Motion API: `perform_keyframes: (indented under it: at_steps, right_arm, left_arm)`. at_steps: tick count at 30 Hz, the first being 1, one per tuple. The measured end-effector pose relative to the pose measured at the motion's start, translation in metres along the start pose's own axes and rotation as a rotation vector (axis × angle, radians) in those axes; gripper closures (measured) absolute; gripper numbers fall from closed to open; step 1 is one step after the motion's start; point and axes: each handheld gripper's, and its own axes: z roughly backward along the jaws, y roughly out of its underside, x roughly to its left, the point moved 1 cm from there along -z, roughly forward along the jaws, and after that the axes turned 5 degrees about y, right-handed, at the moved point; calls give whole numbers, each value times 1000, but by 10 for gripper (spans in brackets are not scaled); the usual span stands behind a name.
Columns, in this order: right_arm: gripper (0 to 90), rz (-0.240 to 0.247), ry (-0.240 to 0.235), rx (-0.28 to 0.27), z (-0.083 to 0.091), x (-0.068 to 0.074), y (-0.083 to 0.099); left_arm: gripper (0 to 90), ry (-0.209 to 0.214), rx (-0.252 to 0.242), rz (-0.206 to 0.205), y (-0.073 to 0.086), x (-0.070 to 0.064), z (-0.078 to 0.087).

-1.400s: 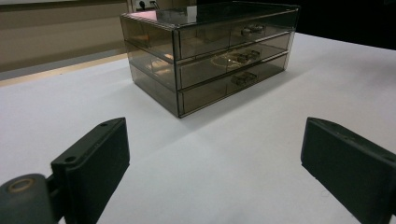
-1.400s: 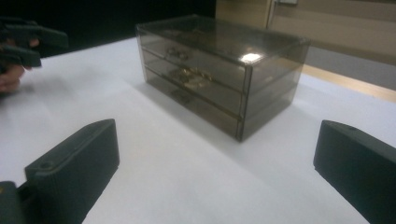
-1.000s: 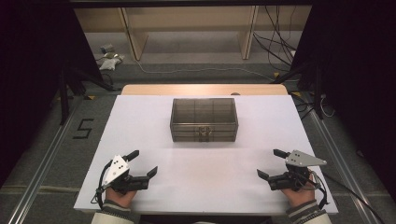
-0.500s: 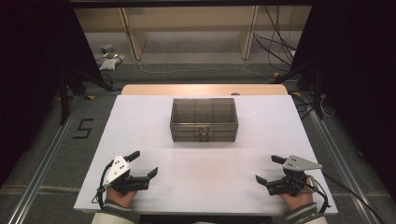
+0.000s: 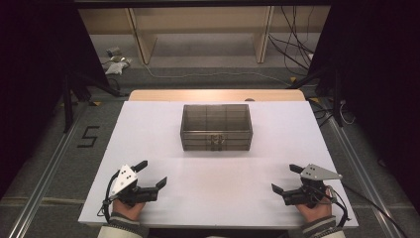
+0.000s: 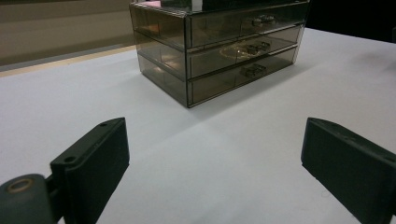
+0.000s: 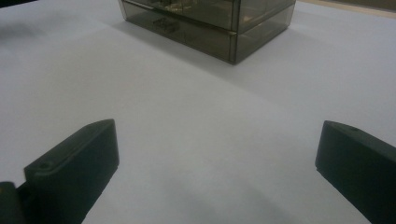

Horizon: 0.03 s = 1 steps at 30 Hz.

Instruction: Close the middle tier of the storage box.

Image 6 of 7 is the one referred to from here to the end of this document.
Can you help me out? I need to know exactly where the smoky transparent drawer organizer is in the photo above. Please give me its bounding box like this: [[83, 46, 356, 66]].
[[129, 0, 312, 109]]

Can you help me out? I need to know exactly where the beige wooden furniture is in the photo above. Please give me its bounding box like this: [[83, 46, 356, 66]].
[[0, 0, 135, 68]]

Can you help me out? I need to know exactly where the gold bracelet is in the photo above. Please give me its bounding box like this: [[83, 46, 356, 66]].
[[236, 46, 260, 62], [219, 46, 242, 61]]

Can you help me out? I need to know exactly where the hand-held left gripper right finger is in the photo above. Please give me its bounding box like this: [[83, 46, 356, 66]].
[[300, 117, 396, 224]]

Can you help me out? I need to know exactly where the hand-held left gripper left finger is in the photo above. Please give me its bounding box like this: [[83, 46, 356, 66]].
[[49, 117, 131, 224]]

